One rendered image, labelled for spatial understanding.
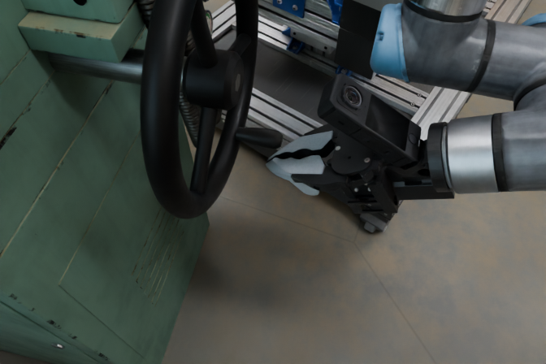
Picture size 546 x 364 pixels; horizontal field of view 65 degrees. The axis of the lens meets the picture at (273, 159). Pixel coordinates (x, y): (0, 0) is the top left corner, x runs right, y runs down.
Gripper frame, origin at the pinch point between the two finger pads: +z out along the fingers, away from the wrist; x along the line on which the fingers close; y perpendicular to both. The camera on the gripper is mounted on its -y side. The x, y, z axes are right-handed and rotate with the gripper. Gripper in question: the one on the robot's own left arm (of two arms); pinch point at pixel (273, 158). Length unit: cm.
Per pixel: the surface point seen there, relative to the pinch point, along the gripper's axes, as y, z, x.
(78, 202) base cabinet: -6.9, 22.7, -10.0
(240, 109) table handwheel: -4.0, 4.5, 5.6
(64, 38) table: -24.2, 8.2, -3.5
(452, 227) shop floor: 82, -4, 37
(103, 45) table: -22.3, 4.8, -3.3
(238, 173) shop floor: 51, 54, 38
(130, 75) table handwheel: -17.7, 6.7, -2.1
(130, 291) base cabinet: 17.1, 35.5, -13.1
